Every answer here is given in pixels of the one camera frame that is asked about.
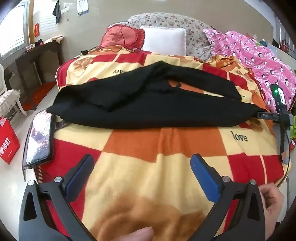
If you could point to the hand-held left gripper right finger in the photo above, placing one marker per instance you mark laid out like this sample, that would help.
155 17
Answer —
204 180

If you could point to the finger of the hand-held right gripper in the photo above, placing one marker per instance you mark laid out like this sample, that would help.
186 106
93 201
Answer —
267 116

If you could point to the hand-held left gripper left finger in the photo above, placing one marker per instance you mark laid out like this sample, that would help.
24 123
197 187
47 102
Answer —
78 178

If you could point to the black pants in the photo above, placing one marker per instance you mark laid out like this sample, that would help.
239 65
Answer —
150 109

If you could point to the person's right hand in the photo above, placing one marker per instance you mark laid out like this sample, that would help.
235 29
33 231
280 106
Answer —
274 204

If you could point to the person's left hand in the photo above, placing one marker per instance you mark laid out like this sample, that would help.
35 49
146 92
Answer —
138 235

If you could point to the green printed bag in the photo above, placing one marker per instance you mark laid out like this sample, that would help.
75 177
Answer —
293 129

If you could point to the pink penguin print quilt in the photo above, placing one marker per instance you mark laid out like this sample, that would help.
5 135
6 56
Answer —
254 55

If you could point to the red fire extinguisher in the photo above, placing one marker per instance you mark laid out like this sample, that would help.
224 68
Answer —
285 46

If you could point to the pile of plastic bags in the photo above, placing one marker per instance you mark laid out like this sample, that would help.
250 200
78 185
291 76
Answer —
263 42

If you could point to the glossy dark panel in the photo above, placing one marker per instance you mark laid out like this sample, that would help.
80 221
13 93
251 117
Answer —
39 139

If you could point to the steel railing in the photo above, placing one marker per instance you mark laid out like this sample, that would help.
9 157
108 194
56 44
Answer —
283 27

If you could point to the red orange checked blanket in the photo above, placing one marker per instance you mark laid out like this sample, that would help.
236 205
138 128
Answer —
143 143

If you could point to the red paper bag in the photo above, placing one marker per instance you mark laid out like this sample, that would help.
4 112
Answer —
9 143

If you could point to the red floor mat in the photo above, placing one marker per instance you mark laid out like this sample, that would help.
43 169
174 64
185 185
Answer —
44 91

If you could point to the floral grey pillow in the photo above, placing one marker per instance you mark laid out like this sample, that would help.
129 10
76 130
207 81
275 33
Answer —
194 32

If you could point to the white chair with cushion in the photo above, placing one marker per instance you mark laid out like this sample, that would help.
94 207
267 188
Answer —
9 96

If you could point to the black power adapter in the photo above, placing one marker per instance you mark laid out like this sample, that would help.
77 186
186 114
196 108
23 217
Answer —
85 52

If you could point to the white pillow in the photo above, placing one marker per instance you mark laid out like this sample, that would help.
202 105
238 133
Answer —
164 40

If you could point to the dark wooden desk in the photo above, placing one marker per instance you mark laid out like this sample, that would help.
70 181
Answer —
30 58

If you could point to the clear plastic box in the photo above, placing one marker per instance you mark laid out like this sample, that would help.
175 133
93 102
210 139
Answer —
30 47

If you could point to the beige cloth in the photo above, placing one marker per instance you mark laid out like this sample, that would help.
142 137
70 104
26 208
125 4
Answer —
54 39

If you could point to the small black red item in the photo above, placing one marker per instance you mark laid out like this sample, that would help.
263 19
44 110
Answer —
39 42

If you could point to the red ruffled pillow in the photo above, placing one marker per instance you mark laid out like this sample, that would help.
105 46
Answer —
120 36

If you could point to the window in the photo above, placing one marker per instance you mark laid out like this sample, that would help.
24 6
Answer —
13 30

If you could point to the dark hanging towel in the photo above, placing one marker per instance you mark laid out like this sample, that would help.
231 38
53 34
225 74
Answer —
57 11

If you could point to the red wall sticker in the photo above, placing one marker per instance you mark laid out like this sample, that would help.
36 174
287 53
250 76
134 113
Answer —
36 29

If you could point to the wall calendar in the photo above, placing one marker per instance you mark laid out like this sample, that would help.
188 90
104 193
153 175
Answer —
82 7

